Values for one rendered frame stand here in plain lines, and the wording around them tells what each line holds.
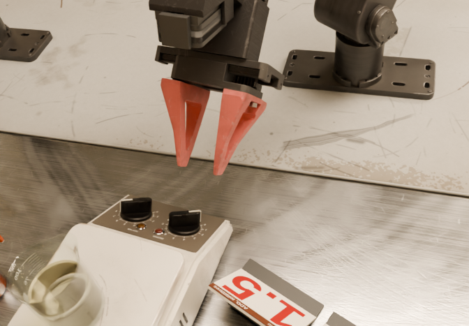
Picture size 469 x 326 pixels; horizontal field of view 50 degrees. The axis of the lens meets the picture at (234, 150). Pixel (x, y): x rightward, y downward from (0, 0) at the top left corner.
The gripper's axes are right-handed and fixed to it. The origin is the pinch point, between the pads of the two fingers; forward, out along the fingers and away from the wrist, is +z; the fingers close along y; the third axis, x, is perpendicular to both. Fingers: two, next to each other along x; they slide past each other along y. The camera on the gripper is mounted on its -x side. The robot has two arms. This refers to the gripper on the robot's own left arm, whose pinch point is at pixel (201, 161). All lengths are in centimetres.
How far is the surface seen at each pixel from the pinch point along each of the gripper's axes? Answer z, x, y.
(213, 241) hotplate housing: 7.8, 4.9, 1.1
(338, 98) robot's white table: -10.2, 25.9, 6.8
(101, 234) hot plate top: 8.7, -1.2, -7.8
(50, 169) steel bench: 6.7, 12.0, -25.1
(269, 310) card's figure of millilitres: 12.2, 3.6, 8.2
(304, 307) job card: 11.9, 6.9, 10.8
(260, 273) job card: 10.4, 8.2, 5.6
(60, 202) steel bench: 9.6, 9.5, -20.8
